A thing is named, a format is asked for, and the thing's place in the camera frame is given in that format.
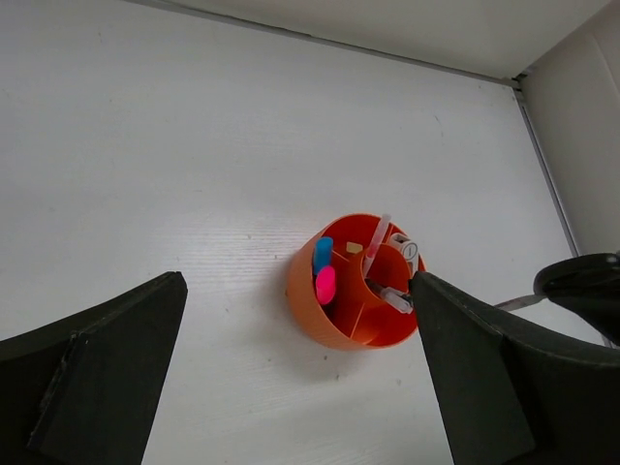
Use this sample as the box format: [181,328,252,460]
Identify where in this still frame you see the black handled scissors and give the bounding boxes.
[496,252,619,349]

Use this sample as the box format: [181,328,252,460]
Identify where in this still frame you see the small tan eraser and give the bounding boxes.
[346,242,363,254]

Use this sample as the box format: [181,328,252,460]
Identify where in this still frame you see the aluminium side rail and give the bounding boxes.
[511,73,580,257]

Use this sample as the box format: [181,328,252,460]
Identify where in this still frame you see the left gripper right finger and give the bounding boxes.
[410,272,619,464]

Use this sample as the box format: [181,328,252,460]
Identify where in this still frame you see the pink translucent pen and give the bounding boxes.
[362,214,391,278]

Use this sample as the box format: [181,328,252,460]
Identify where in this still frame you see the orange round compartment organizer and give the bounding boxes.
[286,214,418,351]

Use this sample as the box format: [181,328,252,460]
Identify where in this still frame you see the blue capped black highlighter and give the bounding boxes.
[312,236,333,276]

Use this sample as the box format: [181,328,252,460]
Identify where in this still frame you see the pink capped black highlighter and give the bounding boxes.
[315,265,337,305]

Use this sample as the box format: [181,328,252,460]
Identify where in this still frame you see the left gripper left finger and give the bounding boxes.
[1,271,188,464]

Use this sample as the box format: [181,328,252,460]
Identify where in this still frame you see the black clear gel pen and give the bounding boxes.
[379,287,414,315]

